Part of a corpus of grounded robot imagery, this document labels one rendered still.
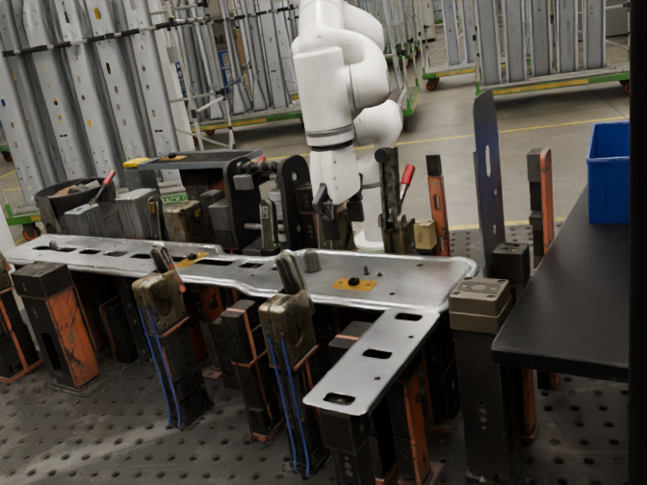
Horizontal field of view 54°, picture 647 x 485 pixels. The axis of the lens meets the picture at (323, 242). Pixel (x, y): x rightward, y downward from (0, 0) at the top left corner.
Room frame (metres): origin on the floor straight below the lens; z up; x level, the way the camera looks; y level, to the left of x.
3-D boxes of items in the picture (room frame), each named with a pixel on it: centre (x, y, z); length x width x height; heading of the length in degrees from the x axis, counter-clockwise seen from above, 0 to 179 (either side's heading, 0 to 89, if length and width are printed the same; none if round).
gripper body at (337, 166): (1.10, -0.04, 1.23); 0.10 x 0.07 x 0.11; 146
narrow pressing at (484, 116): (0.98, -0.28, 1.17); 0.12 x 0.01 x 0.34; 146
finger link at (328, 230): (1.05, -0.01, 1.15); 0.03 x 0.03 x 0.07; 56
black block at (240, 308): (1.11, 0.18, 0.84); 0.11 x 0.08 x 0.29; 146
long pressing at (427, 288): (1.41, 0.33, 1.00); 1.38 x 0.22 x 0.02; 56
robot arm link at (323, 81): (1.10, -0.05, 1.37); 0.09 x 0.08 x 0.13; 83
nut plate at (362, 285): (1.10, -0.04, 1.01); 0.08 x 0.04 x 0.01; 56
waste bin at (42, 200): (3.98, 1.51, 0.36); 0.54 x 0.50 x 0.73; 165
